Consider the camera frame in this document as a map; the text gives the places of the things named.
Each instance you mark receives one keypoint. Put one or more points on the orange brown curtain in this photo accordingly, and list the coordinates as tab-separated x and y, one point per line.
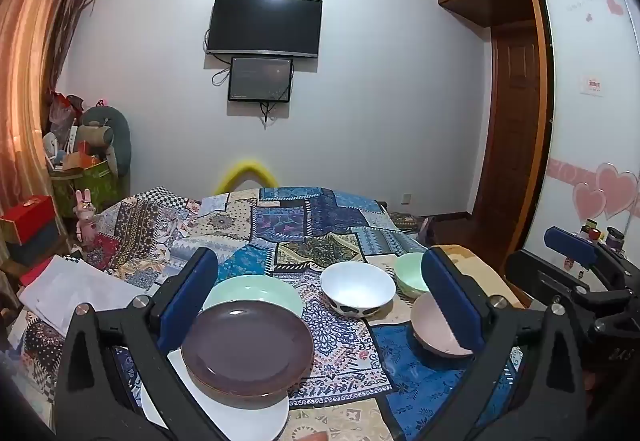
30	71

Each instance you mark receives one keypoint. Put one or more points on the white spotted bowl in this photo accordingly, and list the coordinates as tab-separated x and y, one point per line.
355	286

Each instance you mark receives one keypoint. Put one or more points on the green plate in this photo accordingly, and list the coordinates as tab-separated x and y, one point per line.
250	291

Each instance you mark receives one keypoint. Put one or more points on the white papers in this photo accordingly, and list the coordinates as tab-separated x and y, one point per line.
75	291

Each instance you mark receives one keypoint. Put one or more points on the white wall socket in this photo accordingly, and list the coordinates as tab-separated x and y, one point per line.
407	198

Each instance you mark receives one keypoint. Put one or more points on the small black wall monitor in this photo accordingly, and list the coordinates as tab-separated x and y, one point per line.
260	78

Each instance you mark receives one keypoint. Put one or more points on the green bowl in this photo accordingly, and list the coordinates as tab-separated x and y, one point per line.
407	271

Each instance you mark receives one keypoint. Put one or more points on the cluster of small jars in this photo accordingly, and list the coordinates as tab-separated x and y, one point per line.
614	236

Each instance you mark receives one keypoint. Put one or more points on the grey plush toy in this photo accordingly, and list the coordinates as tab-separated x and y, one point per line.
117	131

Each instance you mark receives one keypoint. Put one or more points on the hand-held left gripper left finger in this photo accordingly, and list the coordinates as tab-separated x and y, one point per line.
190	298

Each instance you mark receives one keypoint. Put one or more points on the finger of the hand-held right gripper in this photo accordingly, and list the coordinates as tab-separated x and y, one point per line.
530	276
570	246

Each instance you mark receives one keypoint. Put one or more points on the red and white door sticker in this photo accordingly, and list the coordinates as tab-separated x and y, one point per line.
593	85

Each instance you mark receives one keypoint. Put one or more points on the black wall television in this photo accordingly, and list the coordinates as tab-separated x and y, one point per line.
265	26

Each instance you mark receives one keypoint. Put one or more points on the pink bunny toy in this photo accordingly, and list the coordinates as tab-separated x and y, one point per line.
85	216

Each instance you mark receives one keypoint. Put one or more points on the red box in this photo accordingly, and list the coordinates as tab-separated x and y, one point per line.
30	216

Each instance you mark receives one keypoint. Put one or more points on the white plate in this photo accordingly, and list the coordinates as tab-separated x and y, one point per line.
250	417

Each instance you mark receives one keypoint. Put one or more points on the yellow foam noodle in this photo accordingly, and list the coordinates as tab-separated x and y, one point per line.
245	166

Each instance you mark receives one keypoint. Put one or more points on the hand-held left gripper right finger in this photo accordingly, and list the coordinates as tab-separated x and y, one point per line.
450	303

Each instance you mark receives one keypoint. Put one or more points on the white heart print wardrobe door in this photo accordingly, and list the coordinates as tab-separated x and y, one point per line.
590	131

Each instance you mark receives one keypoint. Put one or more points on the patchwork printed blanket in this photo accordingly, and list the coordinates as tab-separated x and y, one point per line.
340	336

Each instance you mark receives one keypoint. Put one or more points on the red plastic bag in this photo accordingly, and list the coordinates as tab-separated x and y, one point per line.
62	113

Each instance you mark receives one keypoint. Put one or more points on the brown plate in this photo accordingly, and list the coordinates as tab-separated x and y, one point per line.
245	346

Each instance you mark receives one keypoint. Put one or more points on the pink bowl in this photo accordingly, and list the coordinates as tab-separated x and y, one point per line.
430	327

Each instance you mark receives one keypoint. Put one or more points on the wooden door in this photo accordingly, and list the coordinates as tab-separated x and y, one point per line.
515	121

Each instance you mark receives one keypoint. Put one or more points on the green storage box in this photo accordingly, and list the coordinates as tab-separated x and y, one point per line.
95	186

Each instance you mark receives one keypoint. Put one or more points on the grey blue box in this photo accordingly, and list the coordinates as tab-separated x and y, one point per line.
35	247

